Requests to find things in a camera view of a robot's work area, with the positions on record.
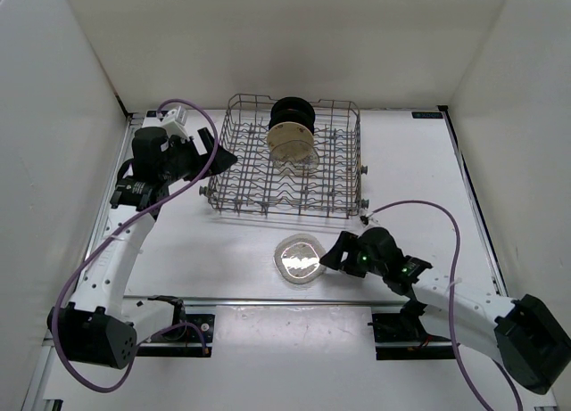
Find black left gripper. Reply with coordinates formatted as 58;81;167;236
159;127;237;185

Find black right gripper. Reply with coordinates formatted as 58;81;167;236
319;231;386;278

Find cream plate with characters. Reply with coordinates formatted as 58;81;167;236
267;121;314;162

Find clear glass plate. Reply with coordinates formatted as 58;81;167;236
270;141;319;176
273;234;326;285

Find black plate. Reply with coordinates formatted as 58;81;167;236
269;110;314;133
271;96;316;120

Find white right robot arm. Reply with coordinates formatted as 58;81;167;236
321;227;570;394

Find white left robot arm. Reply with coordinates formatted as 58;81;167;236
47;126;237;370

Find grey wire dish rack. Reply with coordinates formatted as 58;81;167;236
199;94;369;218

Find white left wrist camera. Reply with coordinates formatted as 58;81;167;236
160;106;189;141

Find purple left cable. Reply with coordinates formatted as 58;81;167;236
52;99;220;392

